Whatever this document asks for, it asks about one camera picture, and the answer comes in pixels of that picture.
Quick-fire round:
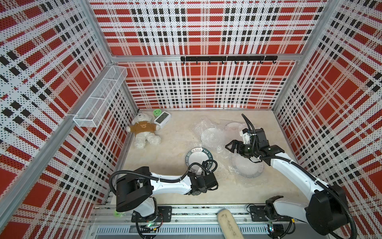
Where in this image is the clear wall shelf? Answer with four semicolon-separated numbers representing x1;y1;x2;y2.
74;66;127;128

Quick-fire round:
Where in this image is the green rimmed plate front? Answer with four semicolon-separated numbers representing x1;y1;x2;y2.
185;147;213;167

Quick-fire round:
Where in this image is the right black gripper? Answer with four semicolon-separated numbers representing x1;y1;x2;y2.
225;140;258;159

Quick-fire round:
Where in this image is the black hook rail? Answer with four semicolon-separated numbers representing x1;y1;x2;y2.
180;55;278;63

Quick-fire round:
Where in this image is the green rimmed plate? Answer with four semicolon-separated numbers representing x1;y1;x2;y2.
231;154;264;178
185;147;213;167

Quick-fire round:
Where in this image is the green rimmed plate right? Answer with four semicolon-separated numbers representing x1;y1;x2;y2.
231;154;264;178

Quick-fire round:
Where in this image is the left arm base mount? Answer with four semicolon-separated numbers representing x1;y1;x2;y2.
131;206;173;237

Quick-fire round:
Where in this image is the white embossed plate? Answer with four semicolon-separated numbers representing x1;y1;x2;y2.
201;127;225;148

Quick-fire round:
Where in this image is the pink plate in wrap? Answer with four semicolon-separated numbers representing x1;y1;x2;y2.
224;121;247;138

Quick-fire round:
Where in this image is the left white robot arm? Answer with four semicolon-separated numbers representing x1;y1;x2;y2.
108;159;218;217

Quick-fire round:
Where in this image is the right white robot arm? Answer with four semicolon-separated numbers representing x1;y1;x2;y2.
225;128;358;239

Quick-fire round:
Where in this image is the beige teddy bear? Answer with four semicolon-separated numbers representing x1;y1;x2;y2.
127;113;161;149

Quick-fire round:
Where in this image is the white green small device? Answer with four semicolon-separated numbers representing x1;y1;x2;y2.
154;112;172;127

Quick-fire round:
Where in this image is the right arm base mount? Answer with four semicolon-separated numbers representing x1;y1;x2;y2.
246;204;296;239

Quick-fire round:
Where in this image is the wooden brush handle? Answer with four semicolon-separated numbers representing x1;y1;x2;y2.
217;209;244;239

